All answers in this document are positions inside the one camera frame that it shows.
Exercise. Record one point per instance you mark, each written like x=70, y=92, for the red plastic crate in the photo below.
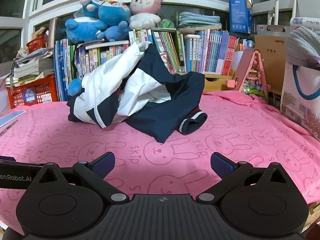
x=42, y=92

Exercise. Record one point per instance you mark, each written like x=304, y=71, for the small red basket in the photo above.
x=36, y=45

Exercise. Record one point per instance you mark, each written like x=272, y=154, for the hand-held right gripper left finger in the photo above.
x=105, y=163

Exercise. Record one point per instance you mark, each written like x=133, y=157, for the row of tall blue books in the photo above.
x=61, y=67

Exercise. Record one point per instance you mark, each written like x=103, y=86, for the blue booklet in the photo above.
x=10, y=118

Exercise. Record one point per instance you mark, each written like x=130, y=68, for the tan plush toy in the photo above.
x=40, y=33

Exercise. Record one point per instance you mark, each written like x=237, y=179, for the stack of paper booklets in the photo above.
x=32, y=65

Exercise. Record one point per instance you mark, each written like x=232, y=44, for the white and navy jacket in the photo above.
x=150, y=105

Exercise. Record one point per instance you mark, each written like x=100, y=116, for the pink bunny print towel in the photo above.
x=175, y=152

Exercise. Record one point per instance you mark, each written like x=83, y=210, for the stack of pale notebooks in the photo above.
x=200, y=18

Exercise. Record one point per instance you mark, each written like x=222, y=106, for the small blue plush toy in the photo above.
x=115, y=32

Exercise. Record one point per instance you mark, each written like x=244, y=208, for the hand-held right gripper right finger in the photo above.
x=221, y=165

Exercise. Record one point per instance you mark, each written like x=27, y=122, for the white plastic pipe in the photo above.
x=277, y=5

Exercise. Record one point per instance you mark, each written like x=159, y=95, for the pink miniature house model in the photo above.
x=252, y=80

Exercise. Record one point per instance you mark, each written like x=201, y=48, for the green glitter ball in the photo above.
x=167, y=24

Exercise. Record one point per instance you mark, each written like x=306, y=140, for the brown cardboard box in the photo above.
x=270, y=62

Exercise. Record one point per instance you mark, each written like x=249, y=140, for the pink white rabbit plush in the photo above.
x=145, y=5

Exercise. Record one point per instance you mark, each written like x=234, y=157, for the wooden drawer organiser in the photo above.
x=217, y=80

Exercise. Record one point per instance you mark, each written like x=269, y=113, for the blue cat plush toy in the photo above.
x=113, y=12

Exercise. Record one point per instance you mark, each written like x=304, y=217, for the rolled printed paper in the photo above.
x=305, y=21

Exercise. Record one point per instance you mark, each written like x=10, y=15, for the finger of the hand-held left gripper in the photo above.
x=17, y=163

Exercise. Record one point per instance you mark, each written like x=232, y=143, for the row of pink blue books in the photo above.
x=212, y=52

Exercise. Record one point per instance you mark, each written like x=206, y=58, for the light blue white plush toy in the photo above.
x=82, y=28

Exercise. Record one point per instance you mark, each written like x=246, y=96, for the grey knitted cloth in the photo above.
x=300, y=45

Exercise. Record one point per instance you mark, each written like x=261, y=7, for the blue carton box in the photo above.
x=237, y=12

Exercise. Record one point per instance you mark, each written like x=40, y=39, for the blue plush ball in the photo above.
x=75, y=86

